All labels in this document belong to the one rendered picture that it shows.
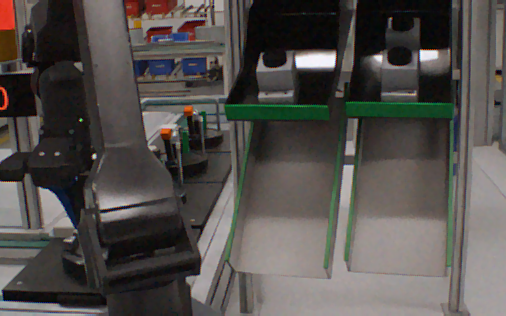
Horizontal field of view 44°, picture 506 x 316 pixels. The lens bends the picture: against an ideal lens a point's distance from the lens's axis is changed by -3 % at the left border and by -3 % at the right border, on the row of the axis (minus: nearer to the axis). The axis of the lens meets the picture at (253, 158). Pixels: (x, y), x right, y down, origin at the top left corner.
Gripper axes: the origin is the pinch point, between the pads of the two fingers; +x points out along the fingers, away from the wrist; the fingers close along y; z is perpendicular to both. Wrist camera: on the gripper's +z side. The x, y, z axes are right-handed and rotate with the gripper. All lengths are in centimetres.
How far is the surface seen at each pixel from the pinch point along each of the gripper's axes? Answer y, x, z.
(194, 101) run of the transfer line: -14, 16, -156
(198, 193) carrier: 8.2, 12.3, -40.3
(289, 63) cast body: 28.2, -17.0, -2.4
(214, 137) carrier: 5, 11, -80
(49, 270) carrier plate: -7.5, 11.9, -4.5
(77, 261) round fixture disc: -2.5, 9.9, -3.5
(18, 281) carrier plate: -10.6, 11.8, -0.6
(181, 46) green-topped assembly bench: -96, 31, -520
